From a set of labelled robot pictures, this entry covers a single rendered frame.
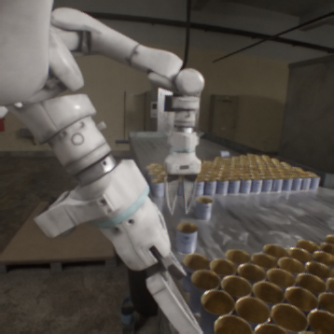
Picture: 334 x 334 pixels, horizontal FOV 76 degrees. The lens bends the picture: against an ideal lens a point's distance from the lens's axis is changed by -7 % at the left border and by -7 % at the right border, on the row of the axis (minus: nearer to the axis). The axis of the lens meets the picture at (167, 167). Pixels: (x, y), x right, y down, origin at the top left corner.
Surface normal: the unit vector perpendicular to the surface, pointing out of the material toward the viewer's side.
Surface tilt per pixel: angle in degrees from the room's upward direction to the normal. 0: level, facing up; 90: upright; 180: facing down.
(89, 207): 104
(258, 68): 90
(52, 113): 85
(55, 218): 92
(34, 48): 136
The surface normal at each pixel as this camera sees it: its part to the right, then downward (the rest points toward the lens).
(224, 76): 0.20, 0.26
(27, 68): 0.59, 0.80
